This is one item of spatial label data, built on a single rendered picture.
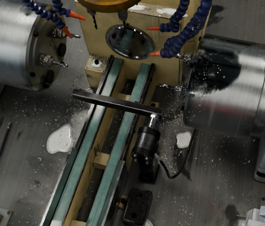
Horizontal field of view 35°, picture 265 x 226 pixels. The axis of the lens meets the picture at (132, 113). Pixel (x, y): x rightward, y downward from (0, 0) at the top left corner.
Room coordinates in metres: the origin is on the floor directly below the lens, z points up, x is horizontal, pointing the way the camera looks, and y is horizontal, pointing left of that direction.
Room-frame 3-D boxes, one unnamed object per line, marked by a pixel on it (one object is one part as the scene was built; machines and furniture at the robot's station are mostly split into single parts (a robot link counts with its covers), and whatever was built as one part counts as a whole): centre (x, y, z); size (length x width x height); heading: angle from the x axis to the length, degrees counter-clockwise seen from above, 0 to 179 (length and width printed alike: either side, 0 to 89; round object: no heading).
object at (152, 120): (0.48, -0.04, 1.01); 0.08 x 0.02 x 0.02; 155
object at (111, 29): (0.76, -0.02, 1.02); 0.15 x 0.02 x 0.15; 65
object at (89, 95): (0.56, 0.04, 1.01); 0.26 x 0.04 x 0.03; 65
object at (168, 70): (0.81, -0.05, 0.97); 0.30 x 0.11 x 0.34; 65
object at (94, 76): (0.78, 0.08, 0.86); 0.07 x 0.06 x 0.12; 65
